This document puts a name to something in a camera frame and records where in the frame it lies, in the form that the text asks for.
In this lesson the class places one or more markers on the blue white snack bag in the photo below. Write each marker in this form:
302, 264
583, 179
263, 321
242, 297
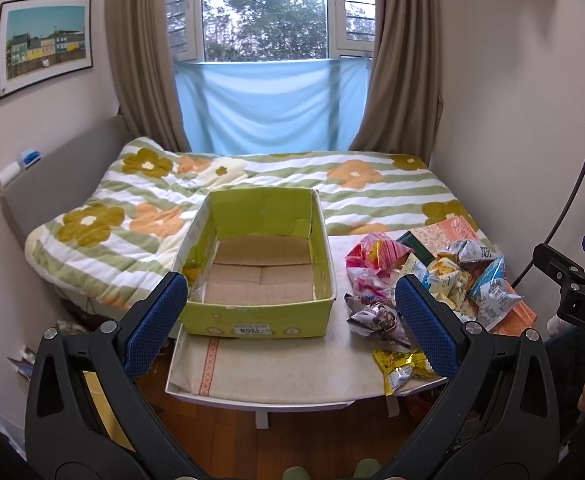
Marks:
414, 266

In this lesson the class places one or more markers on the pink white candy bag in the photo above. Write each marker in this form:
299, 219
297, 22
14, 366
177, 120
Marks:
377, 286

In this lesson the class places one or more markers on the left brown curtain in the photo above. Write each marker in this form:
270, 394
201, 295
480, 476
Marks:
142, 70

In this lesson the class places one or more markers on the dark green snack packet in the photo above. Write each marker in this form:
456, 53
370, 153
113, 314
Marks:
420, 250

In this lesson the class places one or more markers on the white folding table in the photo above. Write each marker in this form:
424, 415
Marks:
272, 399

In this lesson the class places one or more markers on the green white potato chip bag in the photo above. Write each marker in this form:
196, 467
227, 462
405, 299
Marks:
448, 282

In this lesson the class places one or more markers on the pink marshmallow snack bag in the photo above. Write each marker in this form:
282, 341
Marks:
377, 252

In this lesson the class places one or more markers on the floral striped quilt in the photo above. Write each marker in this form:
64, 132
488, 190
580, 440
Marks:
118, 243

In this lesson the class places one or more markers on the white cloth table mat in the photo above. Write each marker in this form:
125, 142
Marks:
292, 354

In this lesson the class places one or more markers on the silver grey snack bag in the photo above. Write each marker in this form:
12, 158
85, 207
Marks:
468, 252

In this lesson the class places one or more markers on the grey bed headboard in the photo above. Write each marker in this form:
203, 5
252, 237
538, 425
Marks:
63, 179

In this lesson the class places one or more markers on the green cardboard box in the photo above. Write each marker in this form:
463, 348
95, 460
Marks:
258, 265

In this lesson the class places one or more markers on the light blue snack bag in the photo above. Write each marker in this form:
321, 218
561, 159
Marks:
492, 294

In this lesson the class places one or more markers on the purple cartoon snack bag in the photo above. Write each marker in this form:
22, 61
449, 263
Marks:
381, 322

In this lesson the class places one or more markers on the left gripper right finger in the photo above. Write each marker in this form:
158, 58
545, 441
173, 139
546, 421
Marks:
497, 417

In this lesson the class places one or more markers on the framed houses picture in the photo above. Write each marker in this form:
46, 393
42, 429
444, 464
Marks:
42, 40

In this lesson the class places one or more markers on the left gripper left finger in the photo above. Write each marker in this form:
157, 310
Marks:
86, 418

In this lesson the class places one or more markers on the light blue hanging cloth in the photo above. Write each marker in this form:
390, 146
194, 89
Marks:
240, 108

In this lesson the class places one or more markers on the window with white frame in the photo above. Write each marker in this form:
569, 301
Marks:
220, 31

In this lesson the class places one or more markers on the brown curtain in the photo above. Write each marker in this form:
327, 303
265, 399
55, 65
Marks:
142, 70
404, 104

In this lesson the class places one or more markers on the right brown curtain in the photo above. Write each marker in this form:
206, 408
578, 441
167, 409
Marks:
404, 104

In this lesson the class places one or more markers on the gold foil snack bag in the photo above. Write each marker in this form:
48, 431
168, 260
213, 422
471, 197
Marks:
398, 368

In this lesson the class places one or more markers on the white blue item on headboard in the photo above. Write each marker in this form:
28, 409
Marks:
26, 159

